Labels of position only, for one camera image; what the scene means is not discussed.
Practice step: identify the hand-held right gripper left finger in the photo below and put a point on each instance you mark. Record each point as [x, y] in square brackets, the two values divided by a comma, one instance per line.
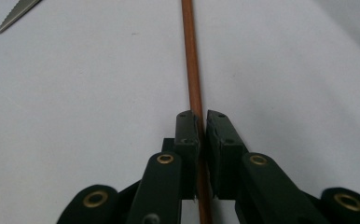
[187, 137]

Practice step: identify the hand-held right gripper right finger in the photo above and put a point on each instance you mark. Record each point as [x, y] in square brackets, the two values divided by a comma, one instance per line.
[224, 140]

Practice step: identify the brown wooden chopstick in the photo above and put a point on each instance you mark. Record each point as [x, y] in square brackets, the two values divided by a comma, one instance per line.
[193, 62]

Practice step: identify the metal knife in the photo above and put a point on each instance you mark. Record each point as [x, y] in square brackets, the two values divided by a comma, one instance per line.
[16, 14]

